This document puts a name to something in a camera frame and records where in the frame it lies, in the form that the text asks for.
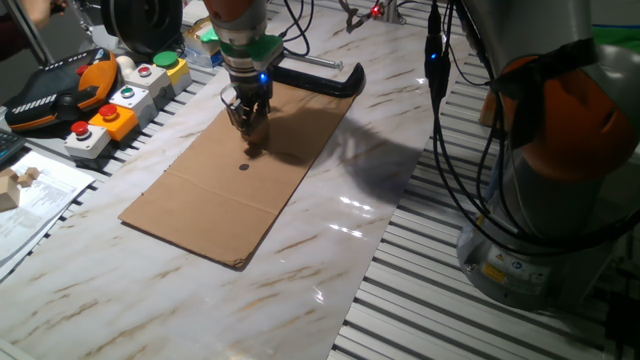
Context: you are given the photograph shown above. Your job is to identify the white box green button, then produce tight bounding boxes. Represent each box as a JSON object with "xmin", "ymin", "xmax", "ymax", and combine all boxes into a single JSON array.
[{"xmin": 108, "ymin": 84, "xmax": 160, "ymax": 129}]

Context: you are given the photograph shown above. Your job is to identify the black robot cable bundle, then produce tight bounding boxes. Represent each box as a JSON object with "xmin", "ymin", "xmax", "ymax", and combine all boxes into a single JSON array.
[{"xmin": 424, "ymin": 0, "xmax": 640, "ymax": 259}]

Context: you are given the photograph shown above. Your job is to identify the grey metal frame bar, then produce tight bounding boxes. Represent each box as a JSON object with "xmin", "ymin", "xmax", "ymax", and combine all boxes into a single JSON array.
[{"xmin": 4, "ymin": 0, "xmax": 56, "ymax": 66}]

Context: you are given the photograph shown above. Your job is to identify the black filament spool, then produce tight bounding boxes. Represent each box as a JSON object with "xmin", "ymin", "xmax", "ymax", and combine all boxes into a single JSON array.
[{"xmin": 99, "ymin": 0, "xmax": 185, "ymax": 57}]

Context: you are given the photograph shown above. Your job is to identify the green cloth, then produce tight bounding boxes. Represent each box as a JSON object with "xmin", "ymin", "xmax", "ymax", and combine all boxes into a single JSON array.
[{"xmin": 592, "ymin": 24, "xmax": 640, "ymax": 56}]

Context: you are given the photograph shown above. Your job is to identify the white marble pattern mat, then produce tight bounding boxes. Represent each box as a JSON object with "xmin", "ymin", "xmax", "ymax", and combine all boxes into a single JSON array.
[{"xmin": 0, "ymin": 0, "xmax": 474, "ymax": 360}]

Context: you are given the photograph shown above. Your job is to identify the orange brown cardboard boxes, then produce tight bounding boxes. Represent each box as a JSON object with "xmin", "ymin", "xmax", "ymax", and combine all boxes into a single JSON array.
[{"xmin": 478, "ymin": 89, "xmax": 501, "ymax": 127}]

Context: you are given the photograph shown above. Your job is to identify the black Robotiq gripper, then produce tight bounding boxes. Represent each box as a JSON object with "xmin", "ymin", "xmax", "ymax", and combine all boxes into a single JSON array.
[{"xmin": 226, "ymin": 68, "xmax": 274, "ymax": 139}]

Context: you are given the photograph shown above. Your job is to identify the white box large red button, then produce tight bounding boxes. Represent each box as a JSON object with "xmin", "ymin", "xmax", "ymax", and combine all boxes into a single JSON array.
[{"xmin": 63, "ymin": 120, "xmax": 112, "ymax": 160}]

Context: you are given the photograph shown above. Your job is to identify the transparent plastic cable loop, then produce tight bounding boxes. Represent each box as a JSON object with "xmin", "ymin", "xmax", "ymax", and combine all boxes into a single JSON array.
[{"xmin": 219, "ymin": 82, "xmax": 244, "ymax": 120}]

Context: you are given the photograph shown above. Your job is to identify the small device red light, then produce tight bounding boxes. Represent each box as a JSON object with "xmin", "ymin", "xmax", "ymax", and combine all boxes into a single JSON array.
[{"xmin": 339, "ymin": 0, "xmax": 407, "ymax": 32}]

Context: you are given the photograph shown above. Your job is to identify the white box small red button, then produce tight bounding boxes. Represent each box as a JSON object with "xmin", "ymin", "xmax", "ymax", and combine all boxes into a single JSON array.
[{"xmin": 122, "ymin": 63, "xmax": 176, "ymax": 109}]

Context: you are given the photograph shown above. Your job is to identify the long metal bolt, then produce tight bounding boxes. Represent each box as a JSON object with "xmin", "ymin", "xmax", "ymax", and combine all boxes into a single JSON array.
[{"xmin": 282, "ymin": 49, "xmax": 345, "ymax": 71}]

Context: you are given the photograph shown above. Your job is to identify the black orange teach pendant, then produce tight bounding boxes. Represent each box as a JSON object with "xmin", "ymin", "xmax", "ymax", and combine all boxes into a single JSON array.
[{"xmin": 3, "ymin": 47, "xmax": 120, "ymax": 134}]

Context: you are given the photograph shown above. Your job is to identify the cardboard box white label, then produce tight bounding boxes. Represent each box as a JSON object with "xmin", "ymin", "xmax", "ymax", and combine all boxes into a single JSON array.
[{"xmin": 182, "ymin": 17, "xmax": 224, "ymax": 60}]

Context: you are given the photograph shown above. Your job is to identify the brown cardboard sheet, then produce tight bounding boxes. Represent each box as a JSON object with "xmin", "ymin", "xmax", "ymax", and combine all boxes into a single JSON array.
[{"xmin": 118, "ymin": 82, "xmax": 357, "ymax": 271}]

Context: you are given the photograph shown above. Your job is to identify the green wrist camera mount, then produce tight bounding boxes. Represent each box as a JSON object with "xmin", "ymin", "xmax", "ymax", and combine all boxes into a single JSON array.
[{"xmin": 199, "ymin": 27, "xmax": 285, "ymax": 71}]

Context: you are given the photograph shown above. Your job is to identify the white printed paper sheets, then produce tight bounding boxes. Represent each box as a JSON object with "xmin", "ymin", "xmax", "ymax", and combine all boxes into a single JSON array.
[{"xmin": 0, "ymin": 149, "xmax": 96, "ymax": 281}]

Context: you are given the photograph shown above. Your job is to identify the yellow box green button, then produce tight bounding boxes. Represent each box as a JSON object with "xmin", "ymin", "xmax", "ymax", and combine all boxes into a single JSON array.
[{"xmin": 152, "ymin": 50, "xmax": 194, "ymax": 96}]

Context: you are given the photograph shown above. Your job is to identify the large wooden cube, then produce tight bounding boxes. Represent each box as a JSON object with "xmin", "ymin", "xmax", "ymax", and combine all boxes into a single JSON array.
[{"xmin": 0, "ymin": 175, "xmax": 21, "ymax": 212}]

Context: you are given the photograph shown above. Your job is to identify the black curved plastic handle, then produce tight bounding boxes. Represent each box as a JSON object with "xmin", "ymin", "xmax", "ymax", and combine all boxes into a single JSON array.
[{"xmin": 269, "ymin": 62, "xmax": 367, "ymax": 100}]

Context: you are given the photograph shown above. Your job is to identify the orange box red button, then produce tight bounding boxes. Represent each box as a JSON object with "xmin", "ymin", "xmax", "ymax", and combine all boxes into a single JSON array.
[{"xmin": 88, "ymin": 103, "xmax": 140, "ymax": 142}]

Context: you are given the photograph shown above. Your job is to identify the person hand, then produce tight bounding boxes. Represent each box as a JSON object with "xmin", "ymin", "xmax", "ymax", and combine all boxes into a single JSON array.
[{"xmin": 22, "ymin": 0, "xmax": 66, "ymax": 29}]

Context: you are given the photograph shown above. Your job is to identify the black computer keyboard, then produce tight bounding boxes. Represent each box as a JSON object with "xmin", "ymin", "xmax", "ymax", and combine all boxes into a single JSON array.
[{"xmin": 0, "ymin": 128, "xmax": 27, "ymax": 169}]

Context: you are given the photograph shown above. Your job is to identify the white egg shaped object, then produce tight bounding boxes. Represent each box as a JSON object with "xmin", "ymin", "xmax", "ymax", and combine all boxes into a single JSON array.
[{"xmin": 114, "ymin": 54, "xmax": 137, "ymax": 79}]

